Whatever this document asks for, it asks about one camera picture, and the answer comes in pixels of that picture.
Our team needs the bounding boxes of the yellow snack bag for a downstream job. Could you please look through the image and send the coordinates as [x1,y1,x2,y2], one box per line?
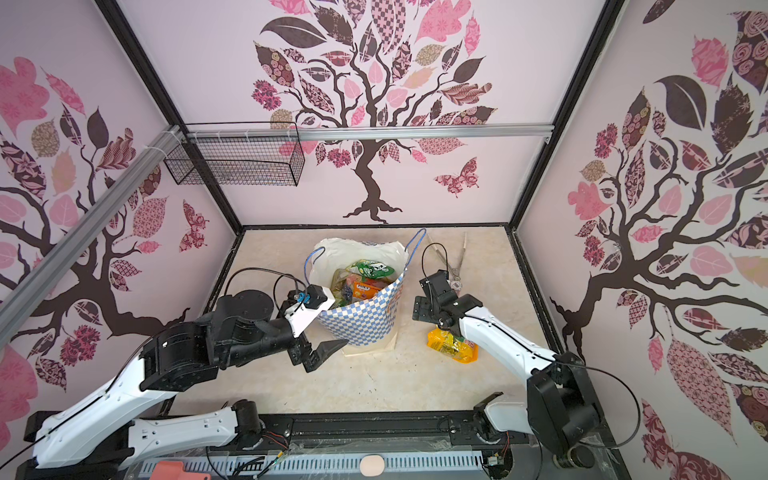
[426,328,479,364]

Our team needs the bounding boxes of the orange snack bag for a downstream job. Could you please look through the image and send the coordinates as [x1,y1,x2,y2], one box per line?
[341,279,390,302]

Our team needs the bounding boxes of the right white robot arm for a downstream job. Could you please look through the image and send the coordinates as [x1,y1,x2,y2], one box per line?
[412,270,604,469]

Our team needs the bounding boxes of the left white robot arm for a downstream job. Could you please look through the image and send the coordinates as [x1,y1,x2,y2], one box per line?
[16,285,347,479]

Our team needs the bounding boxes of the green snack bag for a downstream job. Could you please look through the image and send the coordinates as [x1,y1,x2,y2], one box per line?
[348,260,396,280]

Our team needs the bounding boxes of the metal kitchen tongs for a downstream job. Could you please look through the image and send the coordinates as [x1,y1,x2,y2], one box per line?
[426,234,468,293]

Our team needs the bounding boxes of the beige oval sticker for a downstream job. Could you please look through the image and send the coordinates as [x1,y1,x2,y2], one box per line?
[359,455,386,478]

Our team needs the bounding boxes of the red object bottom edge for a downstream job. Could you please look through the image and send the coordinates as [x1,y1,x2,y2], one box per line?
[149,461,212,480]

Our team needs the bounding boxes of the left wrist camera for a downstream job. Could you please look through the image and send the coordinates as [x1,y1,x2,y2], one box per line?
[285,284,335,338]

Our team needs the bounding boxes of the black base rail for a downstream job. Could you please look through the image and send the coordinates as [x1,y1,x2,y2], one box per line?
[130,401,601,456]

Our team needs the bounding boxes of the white vented cable duct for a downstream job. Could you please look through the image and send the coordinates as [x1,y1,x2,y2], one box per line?
[127,451,485,479]

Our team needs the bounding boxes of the aluminium rail back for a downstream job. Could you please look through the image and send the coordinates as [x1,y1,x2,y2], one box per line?
[186,123,554,141]

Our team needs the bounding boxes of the aluminium rail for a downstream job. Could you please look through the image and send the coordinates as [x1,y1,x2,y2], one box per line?
[186,123,554,141]
[1,125,183,345]

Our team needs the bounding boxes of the black wire basket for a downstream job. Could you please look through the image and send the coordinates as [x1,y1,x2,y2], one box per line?
[164,120,305,187]

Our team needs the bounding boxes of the aluminium rail left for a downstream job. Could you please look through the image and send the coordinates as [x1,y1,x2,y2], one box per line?
[1,125,183,345]

